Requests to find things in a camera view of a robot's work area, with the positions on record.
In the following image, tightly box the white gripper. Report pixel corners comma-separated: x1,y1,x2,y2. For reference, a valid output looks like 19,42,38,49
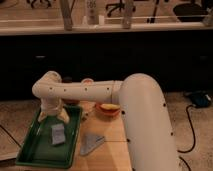
37,98,70,124

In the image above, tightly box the blue-grey sponge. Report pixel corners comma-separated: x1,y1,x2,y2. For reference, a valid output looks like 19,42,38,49
51,124,66,145

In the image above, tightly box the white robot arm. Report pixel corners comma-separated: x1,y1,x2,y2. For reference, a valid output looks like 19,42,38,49
32,71,181,171

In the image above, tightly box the green plastic tray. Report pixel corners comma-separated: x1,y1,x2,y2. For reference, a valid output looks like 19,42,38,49
15,105,82,169

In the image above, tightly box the dark red bowl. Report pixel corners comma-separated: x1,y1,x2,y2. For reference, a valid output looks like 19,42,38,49
62,99,80,105

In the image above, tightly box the grey folded cloth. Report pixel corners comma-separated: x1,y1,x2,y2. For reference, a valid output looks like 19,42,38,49
80,133,105,156

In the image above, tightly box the yellow food in bowl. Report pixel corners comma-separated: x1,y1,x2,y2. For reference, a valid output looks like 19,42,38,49
100,104,120,110

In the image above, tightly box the white remote-like device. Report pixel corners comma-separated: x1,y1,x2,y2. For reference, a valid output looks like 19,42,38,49
85,0,99,25

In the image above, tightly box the office chair base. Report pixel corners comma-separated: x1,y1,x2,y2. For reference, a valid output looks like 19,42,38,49
105,0,126,17

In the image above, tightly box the black device on floor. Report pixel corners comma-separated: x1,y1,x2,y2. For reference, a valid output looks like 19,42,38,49
186,92,211,108

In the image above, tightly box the black round stool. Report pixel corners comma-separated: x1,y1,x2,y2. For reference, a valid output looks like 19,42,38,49
173,3,207,22

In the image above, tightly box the black power cable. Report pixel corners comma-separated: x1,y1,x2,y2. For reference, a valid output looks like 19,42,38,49
177,104,197,171

